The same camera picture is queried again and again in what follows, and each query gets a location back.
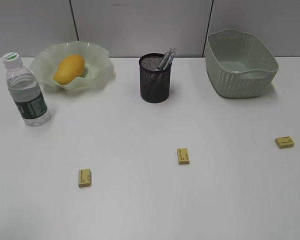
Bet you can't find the yellow eraser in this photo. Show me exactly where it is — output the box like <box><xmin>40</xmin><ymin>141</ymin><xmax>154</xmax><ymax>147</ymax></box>
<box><xmin>274</xmin><ymin>136</ymin><xmax>295</xmax><ymax>149</ymax></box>
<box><xmin>177</xmin><ymin>148</ymin><xmax>190</xmax><ymax>165</ymax></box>
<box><xmin>78</xmin><ymin>168</ymin><xmax>92</xmax><ymax>188</ymax></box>

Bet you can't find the beige grip mechanical pencil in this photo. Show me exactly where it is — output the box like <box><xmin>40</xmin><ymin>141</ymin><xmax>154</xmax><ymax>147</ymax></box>
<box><xmin>156</xmin><ymin>48</ymin><xmax>175</xmax><ymax>72</ymax></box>

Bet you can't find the grey grip mechanical pencil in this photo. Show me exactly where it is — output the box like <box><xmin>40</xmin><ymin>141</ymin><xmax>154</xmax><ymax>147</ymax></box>
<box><xmin>159</xmin><ymin>47</ymin><xmax>178</xmax><ymax>72</ymax></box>

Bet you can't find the blue grip mechanical pencil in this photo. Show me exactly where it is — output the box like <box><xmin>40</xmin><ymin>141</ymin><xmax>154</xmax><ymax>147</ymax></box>
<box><xmin>163</xmin><ymin>53</ymin><xmax>175</xmax><ymax>70</ymax></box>

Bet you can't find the yellow mango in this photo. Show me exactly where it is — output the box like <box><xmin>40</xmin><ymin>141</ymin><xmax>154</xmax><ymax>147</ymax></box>
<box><xmin>53</xmin><ymin>54</ymin><xmax>85</xmax><ymax>85</ymax></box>

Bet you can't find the clear water bottle green label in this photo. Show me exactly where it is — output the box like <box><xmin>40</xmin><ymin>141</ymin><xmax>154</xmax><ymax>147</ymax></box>
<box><xmin>2</xmin><ymin>52</ymin><xmax>51</xmax><ymax>126</ymax></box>

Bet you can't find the black mesh pen holder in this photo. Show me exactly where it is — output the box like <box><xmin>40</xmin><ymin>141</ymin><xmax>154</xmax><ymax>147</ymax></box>
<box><xmin>138</xmin><ymin>53</ymin><xmax>172</xmax><ymax>104</ymax></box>

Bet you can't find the pale green wavy plate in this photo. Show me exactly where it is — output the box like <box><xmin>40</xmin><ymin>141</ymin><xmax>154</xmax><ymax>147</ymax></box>
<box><xmin>29</xmin><ymin>41</ymin><xmax>115</xmax><ymax>95</ymax></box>

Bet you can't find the pale green woven basket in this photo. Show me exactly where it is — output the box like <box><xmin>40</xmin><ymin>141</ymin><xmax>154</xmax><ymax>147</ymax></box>
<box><xmin>205</xmin><ymin>29</ymin><xmax>279</xmax><ymax>99</ymax></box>

